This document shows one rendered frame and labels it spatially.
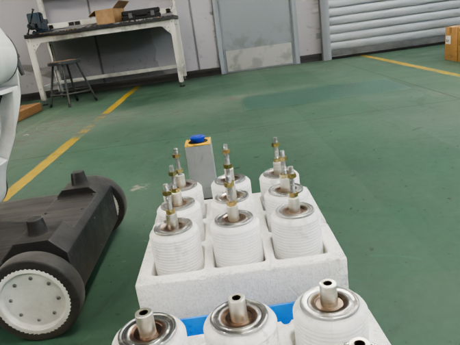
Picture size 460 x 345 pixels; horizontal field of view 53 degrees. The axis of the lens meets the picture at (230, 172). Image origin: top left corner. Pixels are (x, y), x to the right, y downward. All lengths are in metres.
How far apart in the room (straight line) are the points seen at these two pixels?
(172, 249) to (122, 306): 0.35
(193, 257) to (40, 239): 0.38
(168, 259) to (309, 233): 0.27
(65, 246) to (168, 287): 0.32
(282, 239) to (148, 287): 0.26
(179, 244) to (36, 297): 0.38
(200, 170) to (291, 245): 0.45
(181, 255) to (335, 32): 5.34
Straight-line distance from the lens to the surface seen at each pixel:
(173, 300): 0.89
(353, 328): 0.61
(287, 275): 0.87
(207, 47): 5.94
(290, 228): 0.86
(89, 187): 1.41
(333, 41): 6.05
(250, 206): 0.98
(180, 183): 1.11
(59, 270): 1.06
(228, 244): 0.87
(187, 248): 0.88
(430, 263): 1.23
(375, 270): 1.19
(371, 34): 6.18
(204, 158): 1.24
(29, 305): 1.13
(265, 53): 5.97
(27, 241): 1.12
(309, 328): 0.61
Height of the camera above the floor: 0.61
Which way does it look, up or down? 18 degrees down
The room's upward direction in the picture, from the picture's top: 8 degrees counter-clockwise
